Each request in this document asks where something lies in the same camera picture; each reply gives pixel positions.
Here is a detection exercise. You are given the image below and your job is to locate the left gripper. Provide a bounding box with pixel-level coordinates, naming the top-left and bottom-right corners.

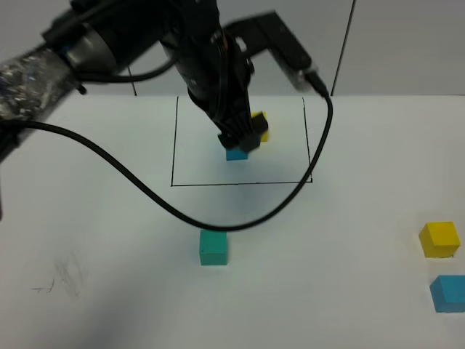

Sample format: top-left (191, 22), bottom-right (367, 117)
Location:
top-left (160, 1), bottom-right (268, 151)

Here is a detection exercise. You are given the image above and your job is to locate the green block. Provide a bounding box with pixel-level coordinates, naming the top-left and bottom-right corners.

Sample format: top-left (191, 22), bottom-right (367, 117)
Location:
top-left (199, 230), bottom-right (227, 266)

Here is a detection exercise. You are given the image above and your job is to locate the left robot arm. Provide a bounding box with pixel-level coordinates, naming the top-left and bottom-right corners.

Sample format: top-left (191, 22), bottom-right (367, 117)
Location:
top-left (1, 1), bottom-right (268, 153)

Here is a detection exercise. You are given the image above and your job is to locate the yellow template block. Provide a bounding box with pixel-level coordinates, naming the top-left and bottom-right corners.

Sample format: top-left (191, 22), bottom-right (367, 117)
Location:
top-left (251, 111), bottom-right (269, 143)

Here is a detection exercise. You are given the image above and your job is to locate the blue template block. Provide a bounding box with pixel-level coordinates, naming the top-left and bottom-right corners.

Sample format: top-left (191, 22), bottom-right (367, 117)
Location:
top-left (226, 149), bottom-right (248, 161)

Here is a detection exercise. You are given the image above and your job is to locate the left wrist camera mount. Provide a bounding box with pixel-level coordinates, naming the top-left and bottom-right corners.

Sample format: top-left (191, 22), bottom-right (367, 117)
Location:
top-left (225, 11), bottom-right (317, 92)

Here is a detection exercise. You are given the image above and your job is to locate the black camera cable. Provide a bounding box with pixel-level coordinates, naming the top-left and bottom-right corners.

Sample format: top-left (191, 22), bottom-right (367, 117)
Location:
top-left (0, 71), bottom-right (334, 232)

